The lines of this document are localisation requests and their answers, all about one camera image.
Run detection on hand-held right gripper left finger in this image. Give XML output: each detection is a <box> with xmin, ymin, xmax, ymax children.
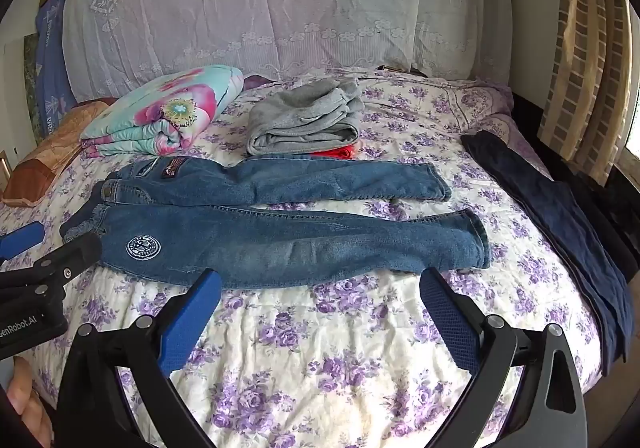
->
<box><xmin>55</xmin><ymin>269</ymin><xmax>223</xmax><ymax>448</ymax></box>

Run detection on dark navy pants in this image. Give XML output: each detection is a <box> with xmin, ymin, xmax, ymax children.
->
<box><xmin>460</xmin><ymin>129</ymin><xmax>633</xmax><ymax>377</ymax></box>

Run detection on purple floral bedsheet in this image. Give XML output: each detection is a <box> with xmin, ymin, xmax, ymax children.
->
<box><xmin>0</xmin><ymin>68</ymin><xmax>603</xmax><ymax>448</ymax></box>

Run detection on blue printed cloth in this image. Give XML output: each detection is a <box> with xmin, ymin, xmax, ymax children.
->
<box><xmin>35</xmin><ymin>0</ymin><xmax>78</xmax><ymax>139</ymax></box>

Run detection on window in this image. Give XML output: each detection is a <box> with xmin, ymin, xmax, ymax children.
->
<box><xmin>620</xmin><ymin>0</ymin><xmax>640</xmax><ymax>169</ymax></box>

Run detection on beige checked curtain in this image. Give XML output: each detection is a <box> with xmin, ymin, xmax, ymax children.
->
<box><xmin>537</xmin><ymin>0</ymin><xmax>633</xmax><ymax>189</ymax></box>

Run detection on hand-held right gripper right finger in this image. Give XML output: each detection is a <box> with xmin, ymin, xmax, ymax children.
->
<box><xmin>419</xmin><ymin>268</ymin><xmax>589</xmax><ymax>448</ymax></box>

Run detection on folded grey sweater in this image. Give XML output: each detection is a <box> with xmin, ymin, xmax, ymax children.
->
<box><xmin>246</xmin><ymin>77</ymin><xmax>366</xmax><ymax>159</ymax></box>

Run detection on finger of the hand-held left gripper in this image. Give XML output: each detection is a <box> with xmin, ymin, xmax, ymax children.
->
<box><xmin>0</xmin><ymin>231</ymin><xmax>104</xmax><ymax>290</ymax></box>
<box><xmin>0</xmin><ymin>221</ymin><xmax>46</xmax><ymax>262</ymax></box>

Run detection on person's left hand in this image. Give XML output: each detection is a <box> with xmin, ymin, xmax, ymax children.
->
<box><xmin>1</xmin><ymin>356</ymin><xmax>54</xmax><ymax>448</ymax></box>

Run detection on brown pillow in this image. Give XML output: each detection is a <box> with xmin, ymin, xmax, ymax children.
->
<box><xmin>0</xmin><ymin>98</ymin><xmax>118</xmax><ymax>206</ymax></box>

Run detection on red and blue folded garment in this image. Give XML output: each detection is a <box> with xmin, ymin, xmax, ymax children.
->
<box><xmin>310</xmin><ymin>141</ymin><xmax>361</xmax><ymax>161</ymax></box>

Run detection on folded floral blanket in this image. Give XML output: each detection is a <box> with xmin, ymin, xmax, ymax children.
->
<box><xmin>80</xmin><ymin>64</ymin><xmax>246</xmax><ymax>160</ymax></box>

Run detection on white lace cloth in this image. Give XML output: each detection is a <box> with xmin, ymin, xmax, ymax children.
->
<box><xmin>62</xmin><ymin>0</ymin><xmax>516</xmax><ymax>102</ymax></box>

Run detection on blue denim pants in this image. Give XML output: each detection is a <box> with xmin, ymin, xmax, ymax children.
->
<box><xmin>60</xmin><ymin>155</ymin><xmax>490</xmax><ymax>290</ymax></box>

